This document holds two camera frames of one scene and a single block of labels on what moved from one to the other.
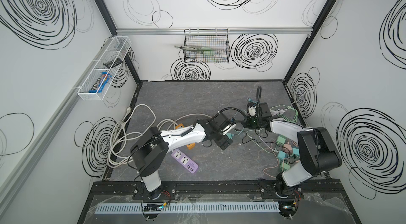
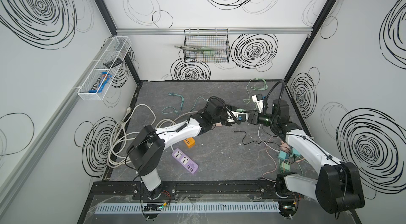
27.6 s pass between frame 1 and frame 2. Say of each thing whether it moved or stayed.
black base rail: stayed
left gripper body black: moved
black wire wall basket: stayed
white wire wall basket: stayed
